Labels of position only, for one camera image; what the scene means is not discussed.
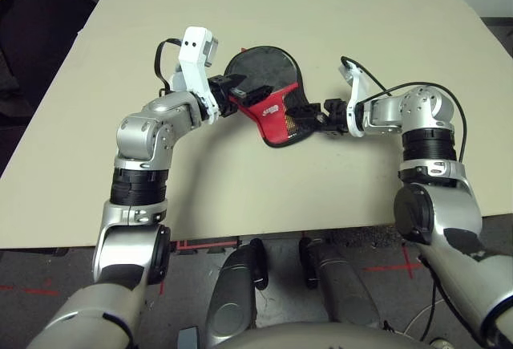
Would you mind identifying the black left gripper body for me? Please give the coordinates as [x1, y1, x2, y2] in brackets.
[207, 74, 240, 120]

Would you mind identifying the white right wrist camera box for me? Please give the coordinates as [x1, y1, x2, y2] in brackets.
[337, 58, 374, 139]

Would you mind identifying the grey left robot leg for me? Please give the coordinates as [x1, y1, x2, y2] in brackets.
[206, 238, 268, 346]

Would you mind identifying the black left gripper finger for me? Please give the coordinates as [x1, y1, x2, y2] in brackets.
[227, 72, 247, 90]
[232, 83, 278, 108]

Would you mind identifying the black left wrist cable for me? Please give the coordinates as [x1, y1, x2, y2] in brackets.
[154, 38, 186, 95]

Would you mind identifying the black table base bar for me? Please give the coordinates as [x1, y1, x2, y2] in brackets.
[0, 247, 70, 257]

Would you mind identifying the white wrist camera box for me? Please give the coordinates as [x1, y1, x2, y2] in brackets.
[168, 26, 221, 124]
[337, 58, 374, 139]

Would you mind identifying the grey robot torso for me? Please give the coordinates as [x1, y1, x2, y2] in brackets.
[216, 322, 422, 349]

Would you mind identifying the grey right robot leg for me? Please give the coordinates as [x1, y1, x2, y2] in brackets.
[298, 237, 380, 328]

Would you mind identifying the grey robot leg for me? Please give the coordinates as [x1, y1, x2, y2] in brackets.
[298, 237, 380, 328]
[206, 238, 268, 346]

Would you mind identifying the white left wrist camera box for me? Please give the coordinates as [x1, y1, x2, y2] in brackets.
[168, 26, 221, 124]

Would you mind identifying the white floor cable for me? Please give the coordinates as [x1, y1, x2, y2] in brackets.
[402, 303, 442, 339]

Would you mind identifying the black red paddle case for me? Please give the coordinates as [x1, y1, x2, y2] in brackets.
[222, 46, 325, 149]

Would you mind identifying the small grey blue box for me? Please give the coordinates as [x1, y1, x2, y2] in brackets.
[178, 326, 200, 349]

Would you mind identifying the dark-haired person in black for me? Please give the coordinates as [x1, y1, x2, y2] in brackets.
[0, 0, 101, 125]

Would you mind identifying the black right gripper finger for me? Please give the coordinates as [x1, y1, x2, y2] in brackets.
[285, 102, 325, 126]

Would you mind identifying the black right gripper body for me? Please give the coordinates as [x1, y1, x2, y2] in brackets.
[322, 99, 351, 138]

